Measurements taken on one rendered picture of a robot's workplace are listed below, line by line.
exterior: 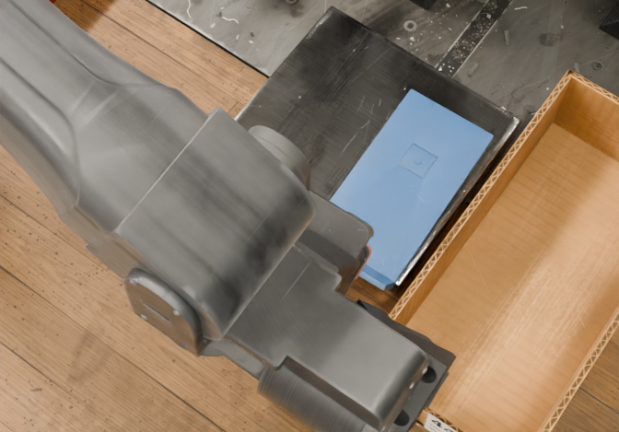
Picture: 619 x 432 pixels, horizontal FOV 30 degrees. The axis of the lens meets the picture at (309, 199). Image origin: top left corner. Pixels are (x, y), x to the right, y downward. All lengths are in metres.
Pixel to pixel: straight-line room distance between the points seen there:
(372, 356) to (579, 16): 0.50
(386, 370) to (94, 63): 0.18
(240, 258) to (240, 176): 0.03
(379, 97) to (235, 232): 0.41
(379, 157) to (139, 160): 0.40
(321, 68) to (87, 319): 0.25
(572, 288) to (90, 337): 0.33
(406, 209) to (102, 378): 0.24
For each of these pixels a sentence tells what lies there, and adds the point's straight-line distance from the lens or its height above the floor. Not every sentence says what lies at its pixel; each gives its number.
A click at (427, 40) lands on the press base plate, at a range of 0.90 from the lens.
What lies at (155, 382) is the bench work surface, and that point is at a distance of 0.79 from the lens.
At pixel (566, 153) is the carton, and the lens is 0.87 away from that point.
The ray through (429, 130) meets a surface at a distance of 0.84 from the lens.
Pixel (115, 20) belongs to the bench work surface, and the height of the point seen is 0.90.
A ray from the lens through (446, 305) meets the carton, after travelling 0.80.
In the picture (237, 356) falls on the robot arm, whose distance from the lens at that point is 0.52.
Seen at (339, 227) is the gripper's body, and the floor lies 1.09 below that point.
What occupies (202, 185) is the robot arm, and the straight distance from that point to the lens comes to 0.45.
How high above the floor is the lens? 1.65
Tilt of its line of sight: 65 degrees down
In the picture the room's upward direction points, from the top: 1 degrees clockwise
